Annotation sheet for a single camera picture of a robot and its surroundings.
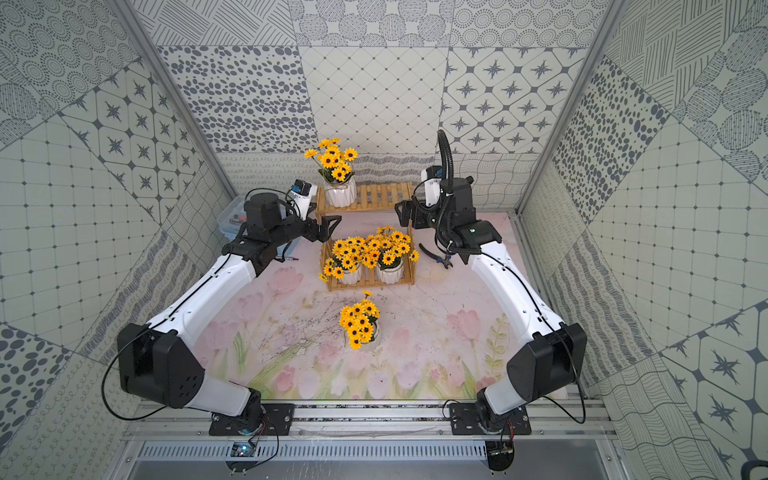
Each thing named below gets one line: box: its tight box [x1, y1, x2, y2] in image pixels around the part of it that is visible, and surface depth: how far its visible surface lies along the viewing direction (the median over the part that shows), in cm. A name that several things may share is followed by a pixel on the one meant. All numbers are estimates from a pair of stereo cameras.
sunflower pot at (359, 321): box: [339, 290, 381, 350], surface depth 76 cm
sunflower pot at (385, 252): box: [361, 225, 411, 285], surface depth 90 cm
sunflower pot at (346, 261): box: [318, 236, 367, 285], surface depth 88 cm
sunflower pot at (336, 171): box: [304, 138, 359, 208], surface depth 76 cm
